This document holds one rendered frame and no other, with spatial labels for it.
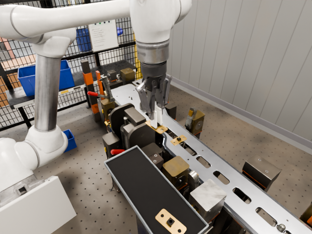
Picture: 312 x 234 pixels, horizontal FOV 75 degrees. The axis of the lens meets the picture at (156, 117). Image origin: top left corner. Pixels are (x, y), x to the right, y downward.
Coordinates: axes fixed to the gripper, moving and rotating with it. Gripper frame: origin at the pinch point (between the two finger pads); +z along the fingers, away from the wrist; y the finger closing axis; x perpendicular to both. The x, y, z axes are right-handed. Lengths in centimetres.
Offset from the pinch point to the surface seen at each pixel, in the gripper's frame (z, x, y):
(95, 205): 59, -24, 24
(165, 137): 29.5, -13.9, -17.2
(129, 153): 13.9, -3.8, 10.1
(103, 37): 2, -107, -39
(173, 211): 14.9, 22.1, 13.2
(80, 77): 23, -99, -11
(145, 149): 21.9, -7.9, 0.1
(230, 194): 31.4, 26.1, -14.8
